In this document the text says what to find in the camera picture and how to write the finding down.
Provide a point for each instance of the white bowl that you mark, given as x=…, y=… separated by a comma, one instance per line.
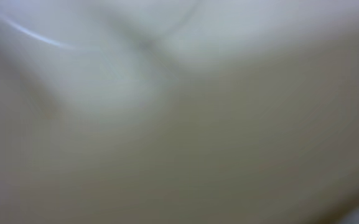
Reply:
x=178, y=111

